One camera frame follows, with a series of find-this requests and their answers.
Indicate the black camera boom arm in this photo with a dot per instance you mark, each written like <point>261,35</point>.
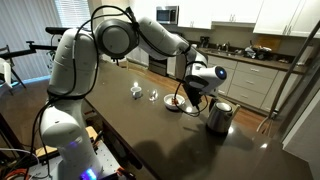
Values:
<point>30,48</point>

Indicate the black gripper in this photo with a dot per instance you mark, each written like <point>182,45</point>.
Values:
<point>193,90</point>

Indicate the grey metal stand pole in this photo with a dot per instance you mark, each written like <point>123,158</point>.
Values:
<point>293,66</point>

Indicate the orange black clamp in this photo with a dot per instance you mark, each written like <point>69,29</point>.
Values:
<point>125,174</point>

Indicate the clear drinking glass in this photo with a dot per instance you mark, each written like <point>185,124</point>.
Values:
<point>153,96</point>

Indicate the black bar camera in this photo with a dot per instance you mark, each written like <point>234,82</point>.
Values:
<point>55,30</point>

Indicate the white horizontal window blinds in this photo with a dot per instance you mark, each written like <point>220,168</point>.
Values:
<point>73,13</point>

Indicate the black coffee maker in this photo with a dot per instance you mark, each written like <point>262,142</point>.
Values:
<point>204,41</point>

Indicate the white ceramic mug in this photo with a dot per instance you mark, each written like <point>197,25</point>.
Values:
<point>136,92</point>

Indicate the white lower kitchen cabinets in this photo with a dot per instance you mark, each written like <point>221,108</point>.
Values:
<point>253,81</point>

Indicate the chrome sink faucet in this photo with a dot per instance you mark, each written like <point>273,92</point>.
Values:
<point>226,46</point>

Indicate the mixed nuts and dried fruit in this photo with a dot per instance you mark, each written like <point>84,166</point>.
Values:
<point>173,100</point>

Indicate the white device on tripod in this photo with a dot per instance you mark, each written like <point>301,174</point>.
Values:
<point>5,71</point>

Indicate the wooden cutting board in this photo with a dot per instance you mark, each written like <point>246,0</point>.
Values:
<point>268,42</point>

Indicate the stainless steel microwave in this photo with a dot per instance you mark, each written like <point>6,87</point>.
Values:
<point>166,15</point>

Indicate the pile of dishes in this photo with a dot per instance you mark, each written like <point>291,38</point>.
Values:
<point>256,51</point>

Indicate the white vertical curtain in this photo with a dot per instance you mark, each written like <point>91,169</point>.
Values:
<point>30,23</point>

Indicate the white ceramic bowl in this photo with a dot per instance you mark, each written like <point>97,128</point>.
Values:
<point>171,103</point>

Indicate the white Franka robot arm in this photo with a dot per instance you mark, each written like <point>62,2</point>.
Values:
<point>70,63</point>

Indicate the white paper towel roll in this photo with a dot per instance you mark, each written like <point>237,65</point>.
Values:
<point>305,55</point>

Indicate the white upper kitchen cabinets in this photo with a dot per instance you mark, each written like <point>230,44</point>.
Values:
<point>286,15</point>

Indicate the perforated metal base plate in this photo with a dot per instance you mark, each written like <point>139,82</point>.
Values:
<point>106,160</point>

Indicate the small white cup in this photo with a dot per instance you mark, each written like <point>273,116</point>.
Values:
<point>194,46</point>

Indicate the white kitchen cabinets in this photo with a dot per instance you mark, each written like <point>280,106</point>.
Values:
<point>286,15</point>
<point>253,81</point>

